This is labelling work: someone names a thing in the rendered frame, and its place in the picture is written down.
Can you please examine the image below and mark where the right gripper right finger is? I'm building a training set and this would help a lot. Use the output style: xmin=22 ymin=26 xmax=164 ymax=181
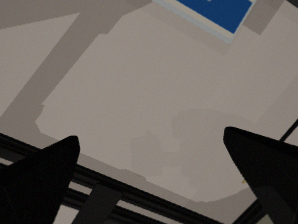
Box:
xmin=223 ymin=127 xmax=298 ymax=224

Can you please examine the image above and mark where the white laminated sheet with blue panel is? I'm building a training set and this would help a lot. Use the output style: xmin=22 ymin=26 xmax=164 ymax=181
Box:
xmin=152 ymin=0 xmax=257 ymax=44

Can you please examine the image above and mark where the dark grey laminator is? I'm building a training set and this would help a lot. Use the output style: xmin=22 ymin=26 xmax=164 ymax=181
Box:
xmin=242 ymin=0 xmax=298 ymax=184

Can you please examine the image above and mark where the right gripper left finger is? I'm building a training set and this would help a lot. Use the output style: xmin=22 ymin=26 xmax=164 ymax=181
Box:
xmin=0 ymin=135 xmax=80 ymax=224

